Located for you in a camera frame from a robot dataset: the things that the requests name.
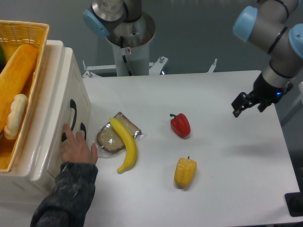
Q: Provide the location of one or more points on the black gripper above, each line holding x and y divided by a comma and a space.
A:
263, 94

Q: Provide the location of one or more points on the grey sleeved forearm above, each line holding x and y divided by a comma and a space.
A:
70, 199

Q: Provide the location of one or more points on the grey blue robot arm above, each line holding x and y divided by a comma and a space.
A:
263, 27

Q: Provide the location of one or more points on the white drawer cabinet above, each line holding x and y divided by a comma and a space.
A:
16, 186

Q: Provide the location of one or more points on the person's bare hand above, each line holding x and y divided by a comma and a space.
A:
76, 149

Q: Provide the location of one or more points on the red bell pepper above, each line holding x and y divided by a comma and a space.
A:
180, 125

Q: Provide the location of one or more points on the yellow bell pepper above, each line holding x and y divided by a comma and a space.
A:
185, 172

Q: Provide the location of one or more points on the black device at table corner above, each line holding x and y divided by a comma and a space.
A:
294, 203

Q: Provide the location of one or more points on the yellow banana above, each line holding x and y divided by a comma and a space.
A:
130, 145

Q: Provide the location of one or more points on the bagged bread slice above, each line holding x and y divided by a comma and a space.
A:
109, 142

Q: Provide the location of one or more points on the orange baguette loaf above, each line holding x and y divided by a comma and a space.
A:
14, 76

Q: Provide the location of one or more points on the cream white toy pastry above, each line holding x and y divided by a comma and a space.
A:
15, 116

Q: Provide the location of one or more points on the yellow woven basket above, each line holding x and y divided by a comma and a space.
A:
13, 34

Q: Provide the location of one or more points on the green vegetable toy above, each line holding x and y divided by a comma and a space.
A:
2, 58

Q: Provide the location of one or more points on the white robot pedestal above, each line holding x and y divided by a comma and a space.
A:
131, 46

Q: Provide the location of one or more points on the black lower drawer handle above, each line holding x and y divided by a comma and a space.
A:
83, 129

